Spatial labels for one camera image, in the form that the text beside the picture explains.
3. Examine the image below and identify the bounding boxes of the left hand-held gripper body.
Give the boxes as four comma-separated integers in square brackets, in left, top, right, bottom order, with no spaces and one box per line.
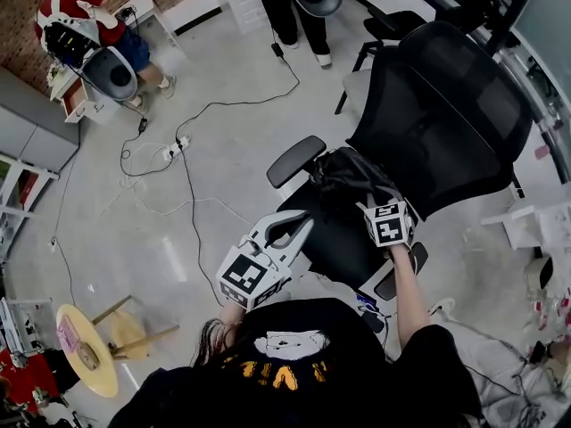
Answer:
[215,235,294,315]

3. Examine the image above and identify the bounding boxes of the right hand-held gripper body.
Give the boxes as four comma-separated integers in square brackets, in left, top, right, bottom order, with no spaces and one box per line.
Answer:
[355,200,420,250]

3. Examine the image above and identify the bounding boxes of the black backpack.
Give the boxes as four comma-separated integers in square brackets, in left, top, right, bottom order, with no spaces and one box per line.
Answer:
[309,145,403,223]

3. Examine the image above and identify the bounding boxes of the black mesh office chair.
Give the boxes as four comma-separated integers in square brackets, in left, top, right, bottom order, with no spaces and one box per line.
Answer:
[266,20,535,303]

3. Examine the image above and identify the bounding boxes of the person's left forearm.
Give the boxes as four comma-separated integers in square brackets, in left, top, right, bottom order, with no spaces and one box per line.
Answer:
[217,302,247,343]

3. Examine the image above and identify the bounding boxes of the person's right forearm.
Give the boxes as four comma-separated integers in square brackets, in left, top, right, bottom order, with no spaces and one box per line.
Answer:
[384,243,433,352]

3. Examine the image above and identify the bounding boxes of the black chair with grey seat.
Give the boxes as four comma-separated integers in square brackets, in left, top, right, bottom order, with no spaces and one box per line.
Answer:
[334,4,430,116]

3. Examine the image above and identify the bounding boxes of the white power strip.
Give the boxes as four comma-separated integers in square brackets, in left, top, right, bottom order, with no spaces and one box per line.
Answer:
[161,133,194,162]

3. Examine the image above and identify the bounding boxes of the person's black printed shirt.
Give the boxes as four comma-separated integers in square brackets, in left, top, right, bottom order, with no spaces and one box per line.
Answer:
[108,297,484,428]

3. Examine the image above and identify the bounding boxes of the wooden stool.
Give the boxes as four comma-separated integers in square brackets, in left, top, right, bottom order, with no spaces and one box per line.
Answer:
[90,294,181,361]

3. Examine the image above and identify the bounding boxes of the white low stand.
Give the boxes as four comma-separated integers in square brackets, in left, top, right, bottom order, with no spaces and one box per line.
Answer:
[479,202,571,252]

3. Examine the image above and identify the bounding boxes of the eyeglasses in open case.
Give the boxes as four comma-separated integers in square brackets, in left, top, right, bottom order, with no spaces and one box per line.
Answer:
[77,342,101,371]

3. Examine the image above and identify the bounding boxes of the round wooden table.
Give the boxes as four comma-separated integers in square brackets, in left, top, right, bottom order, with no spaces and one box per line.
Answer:
[54,302,120,399]

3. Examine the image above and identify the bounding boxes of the pink book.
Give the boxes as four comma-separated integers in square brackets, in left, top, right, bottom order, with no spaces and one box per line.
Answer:
[56,316,81,353]

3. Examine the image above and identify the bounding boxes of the red cloth item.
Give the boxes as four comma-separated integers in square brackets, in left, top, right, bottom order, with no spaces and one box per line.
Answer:
[0,349,60,415]

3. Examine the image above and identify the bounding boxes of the white desk with drawer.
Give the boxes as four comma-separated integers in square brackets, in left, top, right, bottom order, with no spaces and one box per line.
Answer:
[48,0,180,125]

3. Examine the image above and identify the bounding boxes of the white open shelf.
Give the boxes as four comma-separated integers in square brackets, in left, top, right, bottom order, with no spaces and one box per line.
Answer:
[0,152,60,263]

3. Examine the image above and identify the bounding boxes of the grey cabinet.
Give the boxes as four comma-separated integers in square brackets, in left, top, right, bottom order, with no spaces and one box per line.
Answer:
[0,66,81,174]

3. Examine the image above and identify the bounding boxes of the long black floor cable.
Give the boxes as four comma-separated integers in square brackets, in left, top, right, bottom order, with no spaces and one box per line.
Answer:
[174,53,302,142]
[178,147,225,308]

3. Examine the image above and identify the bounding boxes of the white floor cable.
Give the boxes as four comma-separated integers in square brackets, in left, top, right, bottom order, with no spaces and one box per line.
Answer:
[99,142,252,227]

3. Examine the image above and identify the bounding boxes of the looped black adapter cable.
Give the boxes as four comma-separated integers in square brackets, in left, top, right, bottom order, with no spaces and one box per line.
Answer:
[119,129,173,179]

